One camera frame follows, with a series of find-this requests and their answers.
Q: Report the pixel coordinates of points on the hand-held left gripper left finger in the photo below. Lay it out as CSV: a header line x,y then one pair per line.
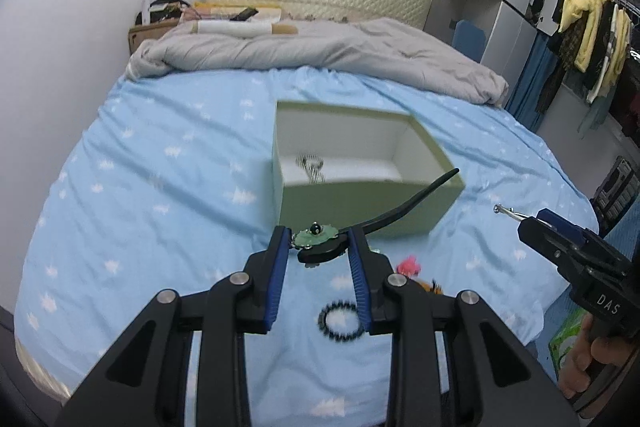
x,y
278,267

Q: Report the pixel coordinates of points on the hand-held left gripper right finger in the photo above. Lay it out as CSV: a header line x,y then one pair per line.
x,y
358,272

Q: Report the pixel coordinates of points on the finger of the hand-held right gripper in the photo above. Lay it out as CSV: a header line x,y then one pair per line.
x,y
562,222
537,239

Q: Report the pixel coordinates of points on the silver pin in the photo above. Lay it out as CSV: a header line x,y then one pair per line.
x,y
506,210

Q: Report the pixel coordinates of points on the green flower black hair stick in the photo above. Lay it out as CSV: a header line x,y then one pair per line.
x,y
316,237

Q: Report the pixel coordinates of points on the pink hair clip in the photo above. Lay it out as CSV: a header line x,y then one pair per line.
x,y
407,267

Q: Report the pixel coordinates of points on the pale green cardboard box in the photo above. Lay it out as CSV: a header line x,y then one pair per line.
x,y
350,212

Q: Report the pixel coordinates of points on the orange gourd pendant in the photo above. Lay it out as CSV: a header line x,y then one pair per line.
x,y
431,287

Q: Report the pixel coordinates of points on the person's right hand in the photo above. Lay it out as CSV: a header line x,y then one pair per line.
x,y
577,357

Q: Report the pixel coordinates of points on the black crate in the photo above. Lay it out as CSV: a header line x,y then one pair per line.
x,y
617,189

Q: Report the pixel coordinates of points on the green packet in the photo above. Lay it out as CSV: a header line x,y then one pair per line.
x,y
565,344

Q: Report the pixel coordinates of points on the light blue tree-print bed sheet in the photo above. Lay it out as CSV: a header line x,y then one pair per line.
x,y
165,187

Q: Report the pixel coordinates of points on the dark hanging clothes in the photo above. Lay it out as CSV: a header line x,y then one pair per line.
x,y
565,42

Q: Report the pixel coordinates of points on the blue chair back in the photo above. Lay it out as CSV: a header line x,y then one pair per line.
x,y
469,41

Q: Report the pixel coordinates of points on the grey duvet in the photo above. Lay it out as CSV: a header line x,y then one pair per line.
x,y
320,49

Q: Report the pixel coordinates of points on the white and tan rolled cushion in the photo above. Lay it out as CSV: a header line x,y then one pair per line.
x,y
235,28

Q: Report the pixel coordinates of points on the black remote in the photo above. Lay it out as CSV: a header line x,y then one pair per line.
x,y
244,14

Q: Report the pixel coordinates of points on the yellow pillow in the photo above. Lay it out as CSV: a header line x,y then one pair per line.
x,y
215,10

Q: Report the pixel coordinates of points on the brown cardboard box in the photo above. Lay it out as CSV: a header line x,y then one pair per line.
x,y
145,34

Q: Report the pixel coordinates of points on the white bottle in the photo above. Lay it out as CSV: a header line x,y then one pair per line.
x,y
146,9

